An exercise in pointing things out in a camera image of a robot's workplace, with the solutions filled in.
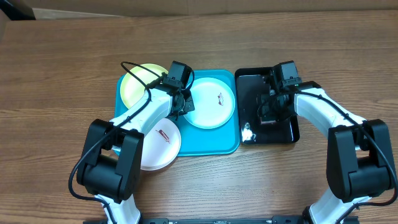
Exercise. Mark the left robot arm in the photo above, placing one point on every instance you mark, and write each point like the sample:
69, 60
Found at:
110, 164

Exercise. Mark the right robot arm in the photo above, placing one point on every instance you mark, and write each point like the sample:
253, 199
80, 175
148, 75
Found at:
360, 163

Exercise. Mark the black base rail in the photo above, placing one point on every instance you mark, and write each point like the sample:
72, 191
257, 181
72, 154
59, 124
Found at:
291, 219

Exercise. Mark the green scrubbing sponge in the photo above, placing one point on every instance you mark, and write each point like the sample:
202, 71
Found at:
263, 122

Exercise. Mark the black rectangular tray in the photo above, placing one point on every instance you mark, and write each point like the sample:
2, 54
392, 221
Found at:
248, 86

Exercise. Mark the white pink round plate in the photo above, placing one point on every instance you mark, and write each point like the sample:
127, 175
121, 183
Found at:
161, 145

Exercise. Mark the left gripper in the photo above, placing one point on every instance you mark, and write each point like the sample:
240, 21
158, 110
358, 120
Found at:
188, 104

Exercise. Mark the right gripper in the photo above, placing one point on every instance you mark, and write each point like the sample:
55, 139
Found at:
268, 113

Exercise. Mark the teal plastic serving tray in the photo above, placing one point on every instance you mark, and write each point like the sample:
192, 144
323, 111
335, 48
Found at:
201, 142

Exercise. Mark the light blue round plate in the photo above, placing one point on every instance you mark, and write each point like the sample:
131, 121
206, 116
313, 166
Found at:
214, 103

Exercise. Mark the dark object top-left corner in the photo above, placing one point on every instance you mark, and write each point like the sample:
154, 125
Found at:
17, 10

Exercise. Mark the yellow-green round plate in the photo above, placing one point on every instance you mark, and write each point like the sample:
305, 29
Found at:
131, 90

